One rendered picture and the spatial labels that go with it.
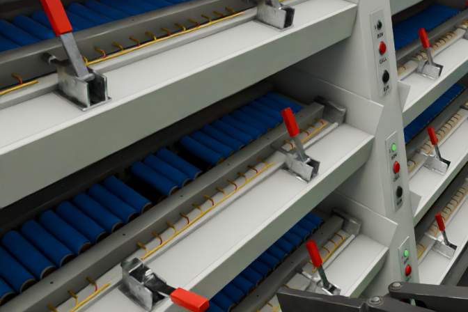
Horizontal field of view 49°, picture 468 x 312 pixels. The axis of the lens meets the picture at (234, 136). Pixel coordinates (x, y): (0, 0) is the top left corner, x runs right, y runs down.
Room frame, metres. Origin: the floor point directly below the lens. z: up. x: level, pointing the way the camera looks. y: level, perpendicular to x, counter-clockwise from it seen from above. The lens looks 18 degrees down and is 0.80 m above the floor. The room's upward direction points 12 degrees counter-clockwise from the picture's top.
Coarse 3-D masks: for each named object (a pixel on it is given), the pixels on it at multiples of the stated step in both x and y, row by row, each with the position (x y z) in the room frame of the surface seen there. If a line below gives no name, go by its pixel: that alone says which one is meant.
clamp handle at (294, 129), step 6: (288, 108) 0.61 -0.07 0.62; (282, 114) 0.61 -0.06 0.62; (288, 114) 0.60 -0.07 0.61; (288, 120) 0.60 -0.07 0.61; (294, 120) 0.61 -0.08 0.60; (288, 126) 0.60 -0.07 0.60; (294, 126) 0.60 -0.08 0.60; (288, 132) 0.60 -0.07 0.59; (294, 132) 0.60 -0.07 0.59; (294, 138) 0.60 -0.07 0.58; (300, 144) 0.60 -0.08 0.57; (300, 150) 0.60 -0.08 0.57; (300, 156) 0.60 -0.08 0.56
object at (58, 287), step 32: (320, 128) 0.70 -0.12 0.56; (224, 160) 0.58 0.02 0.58; (256, 160) 0.61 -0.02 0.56; (192, 192) 0.52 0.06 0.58; (224, 192) 0.54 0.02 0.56; (128, 224) 0.47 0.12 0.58; (160, 224) 0.48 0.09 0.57; (96, 256) 0.43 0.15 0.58; (32, 288) 0.39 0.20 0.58; (64, 288) 0.40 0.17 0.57; (96, 288) 0.41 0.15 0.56
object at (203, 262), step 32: (288, 96) 0.80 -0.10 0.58; (320, 96) 0.76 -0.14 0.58; (352, 96) 0.72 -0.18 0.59; (352, 128) 0.72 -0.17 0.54; (320, 160) 0.63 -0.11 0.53; (352, 160) 0.66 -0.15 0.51; (256, 192) 0.56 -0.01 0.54; (288, 192) 0.56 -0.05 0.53; (320, 192) 0.60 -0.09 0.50; (224, 224) 0.51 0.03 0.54; (256, 224) 0.51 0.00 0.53; (288, 224) 0.55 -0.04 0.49; (128, 256) 0.46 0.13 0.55; (160, 256) 0.46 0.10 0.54; (192, 256) 0.46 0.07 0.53; (224, 256) 0.46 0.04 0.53; (256, 256) 0.51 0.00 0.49; (192, 288) 0.42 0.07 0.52
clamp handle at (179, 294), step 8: (152, 272) 0.40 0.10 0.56; (144, 280) 0.40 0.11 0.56; (152, 280) 0.40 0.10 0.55; (152, 288) 0.39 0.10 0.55; (160, 288) 0.39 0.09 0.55; (168, 288) 0.39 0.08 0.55; (176, 288) 0.39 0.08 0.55; (168, 296) 0.38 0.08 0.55; (176, 296) 0.37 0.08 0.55; (184, 296) 0.37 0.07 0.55; (192, 296) 0.37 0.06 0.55; (200, 296) 0.37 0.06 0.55; (184, 304) 0.36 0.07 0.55; (192, 304) 0.36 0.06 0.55; (200, 304) 0.35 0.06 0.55; (208, 304) 0.36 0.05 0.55
